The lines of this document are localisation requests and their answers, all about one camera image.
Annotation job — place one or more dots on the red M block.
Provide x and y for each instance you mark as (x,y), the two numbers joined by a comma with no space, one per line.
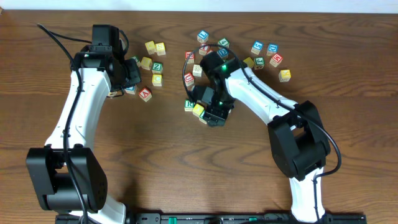
(276,59)

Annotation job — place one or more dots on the blue L block top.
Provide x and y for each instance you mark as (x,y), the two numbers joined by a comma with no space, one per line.
(202,36)

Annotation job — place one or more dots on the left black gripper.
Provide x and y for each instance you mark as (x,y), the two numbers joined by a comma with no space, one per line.
(133,74)

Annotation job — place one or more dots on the green L block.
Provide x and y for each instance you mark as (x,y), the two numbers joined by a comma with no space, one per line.
(138,62)

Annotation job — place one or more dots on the blue d block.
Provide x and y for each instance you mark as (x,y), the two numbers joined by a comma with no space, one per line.
(272,49)
(223,53)

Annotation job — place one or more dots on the red I block upper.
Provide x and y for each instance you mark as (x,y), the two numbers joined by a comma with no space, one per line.
(204,49)

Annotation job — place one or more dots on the blue P block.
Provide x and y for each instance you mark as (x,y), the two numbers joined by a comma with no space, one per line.
(131,90)

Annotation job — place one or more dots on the blue D block right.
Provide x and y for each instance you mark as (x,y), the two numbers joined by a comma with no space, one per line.
(272,49)

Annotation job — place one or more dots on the red U block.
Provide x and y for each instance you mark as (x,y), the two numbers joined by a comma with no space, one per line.
(188,79)

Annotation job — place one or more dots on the red E block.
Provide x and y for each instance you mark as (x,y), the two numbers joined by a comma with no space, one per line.
(189,57)

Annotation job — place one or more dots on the blue H block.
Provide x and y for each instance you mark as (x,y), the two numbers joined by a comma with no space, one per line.
(197,70)

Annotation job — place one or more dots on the green J block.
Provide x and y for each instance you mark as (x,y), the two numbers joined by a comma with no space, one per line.
(259,63)

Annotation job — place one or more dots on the yellow S block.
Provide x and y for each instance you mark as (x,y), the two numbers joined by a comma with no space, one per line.
(160,49)

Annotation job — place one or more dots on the yellow O block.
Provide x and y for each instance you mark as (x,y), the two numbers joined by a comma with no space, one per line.
(198,110)

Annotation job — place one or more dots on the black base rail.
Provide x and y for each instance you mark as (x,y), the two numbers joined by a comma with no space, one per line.
(155,218)

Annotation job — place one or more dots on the green B block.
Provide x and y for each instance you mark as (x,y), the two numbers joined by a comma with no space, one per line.
(201,118)

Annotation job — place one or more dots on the green Z block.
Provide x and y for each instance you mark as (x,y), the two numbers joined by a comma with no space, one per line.
(157,68)

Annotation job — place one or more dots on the green 4 block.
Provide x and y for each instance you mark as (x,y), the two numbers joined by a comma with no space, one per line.
(223,43)

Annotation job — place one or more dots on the green R block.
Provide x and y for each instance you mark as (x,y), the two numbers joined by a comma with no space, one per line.
(188,105)

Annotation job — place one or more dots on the yellow G block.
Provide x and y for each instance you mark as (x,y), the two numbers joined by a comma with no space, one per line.
(157,80)

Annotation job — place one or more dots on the red A block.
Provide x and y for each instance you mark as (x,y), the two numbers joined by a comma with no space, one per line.
(145,94)

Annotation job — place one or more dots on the yellow block beside Z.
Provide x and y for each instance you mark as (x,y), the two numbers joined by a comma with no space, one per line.
(146,63)

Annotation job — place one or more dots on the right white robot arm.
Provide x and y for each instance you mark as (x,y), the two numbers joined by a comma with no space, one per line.
(299,142)

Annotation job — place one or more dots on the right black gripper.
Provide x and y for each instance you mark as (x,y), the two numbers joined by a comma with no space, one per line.
(215,116)

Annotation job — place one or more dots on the blue D block centre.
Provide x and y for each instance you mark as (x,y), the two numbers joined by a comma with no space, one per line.
(223,53)

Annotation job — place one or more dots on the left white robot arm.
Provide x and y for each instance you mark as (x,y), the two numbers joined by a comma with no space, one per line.
(65,173)

